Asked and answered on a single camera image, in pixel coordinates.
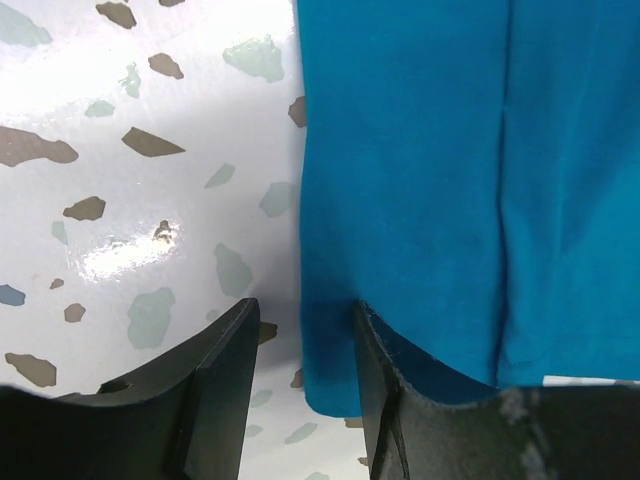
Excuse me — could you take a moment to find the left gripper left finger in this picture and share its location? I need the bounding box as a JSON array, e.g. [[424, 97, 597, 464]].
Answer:
[[1, 298, 260, 479]]

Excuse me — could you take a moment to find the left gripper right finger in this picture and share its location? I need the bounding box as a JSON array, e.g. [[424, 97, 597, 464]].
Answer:
[[354, 302, 639, 480]]

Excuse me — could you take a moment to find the blue t shirt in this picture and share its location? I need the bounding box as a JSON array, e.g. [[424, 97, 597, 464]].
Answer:
[[298, 1, 639, 417]]

